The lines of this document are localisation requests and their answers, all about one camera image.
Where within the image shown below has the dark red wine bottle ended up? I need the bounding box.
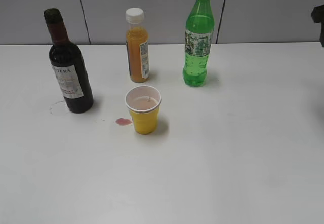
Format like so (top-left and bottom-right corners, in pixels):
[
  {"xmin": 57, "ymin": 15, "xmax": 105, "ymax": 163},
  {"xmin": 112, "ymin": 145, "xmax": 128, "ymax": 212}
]
[{"xmin": 44, "ymin": 8, "xmax": 94, "ymax": 114}]

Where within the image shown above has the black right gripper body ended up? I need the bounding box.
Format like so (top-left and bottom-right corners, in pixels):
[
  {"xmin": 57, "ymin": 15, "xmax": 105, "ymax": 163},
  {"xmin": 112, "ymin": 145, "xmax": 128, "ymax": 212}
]
[{"xmin": 311, "ymin": 5, "xmax": 324, "ymax": 47}]

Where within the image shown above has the orange juice bottle white cap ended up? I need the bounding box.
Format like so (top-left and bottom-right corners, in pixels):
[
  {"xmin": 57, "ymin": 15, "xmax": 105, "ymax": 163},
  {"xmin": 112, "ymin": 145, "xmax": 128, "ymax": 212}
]
[{"xmin": 126, "ymin": 8, "xmax": 149, "ymax": 83}]

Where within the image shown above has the green soda bottle yellow cap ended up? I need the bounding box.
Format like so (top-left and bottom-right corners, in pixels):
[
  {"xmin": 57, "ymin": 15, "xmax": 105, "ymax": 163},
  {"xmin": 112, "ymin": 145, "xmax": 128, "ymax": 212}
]
[{"xmin": 182, "ymin": 0, "xmax": 215, "ymax": 87}]

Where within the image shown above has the yellow paper cup white inside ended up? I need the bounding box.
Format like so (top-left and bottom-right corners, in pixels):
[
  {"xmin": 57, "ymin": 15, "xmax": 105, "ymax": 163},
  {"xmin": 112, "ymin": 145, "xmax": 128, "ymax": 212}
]
[{"xmin": 125, "ymin": 85, "xmax": 162, "ymax": 134}]

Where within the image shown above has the red wine spill stain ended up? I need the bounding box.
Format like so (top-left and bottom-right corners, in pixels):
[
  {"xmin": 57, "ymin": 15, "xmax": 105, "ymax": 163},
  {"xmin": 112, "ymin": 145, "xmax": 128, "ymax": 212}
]
[{"xmin": 115, "ymin": 118, "xmax": 132, "ymax": 126}]

